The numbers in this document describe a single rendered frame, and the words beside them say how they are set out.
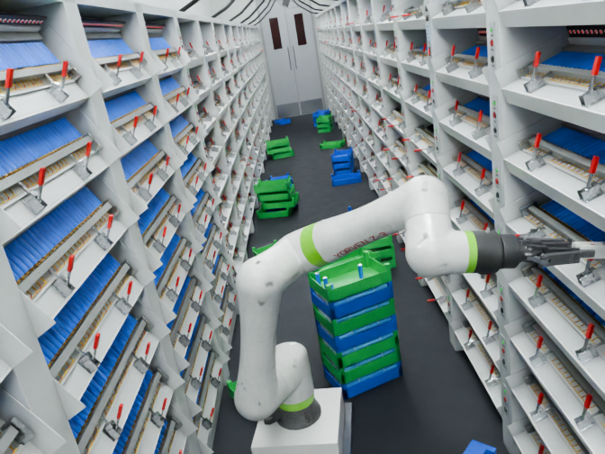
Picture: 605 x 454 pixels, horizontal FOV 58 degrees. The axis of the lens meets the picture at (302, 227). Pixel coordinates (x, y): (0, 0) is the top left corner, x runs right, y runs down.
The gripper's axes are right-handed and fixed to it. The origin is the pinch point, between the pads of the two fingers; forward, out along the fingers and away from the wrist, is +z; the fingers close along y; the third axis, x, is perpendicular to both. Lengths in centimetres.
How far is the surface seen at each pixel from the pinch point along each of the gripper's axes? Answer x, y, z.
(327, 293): -54, -89, -51
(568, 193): 11.2, -6.0, -3.6
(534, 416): -65, -26, 8
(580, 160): 16.8, -12.9, 1.6
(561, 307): -25.0, -20.5, 7.3
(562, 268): -8.3, -8.8, -0.6
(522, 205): -3.1, -42.3, 2.8
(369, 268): -55, -115, -31
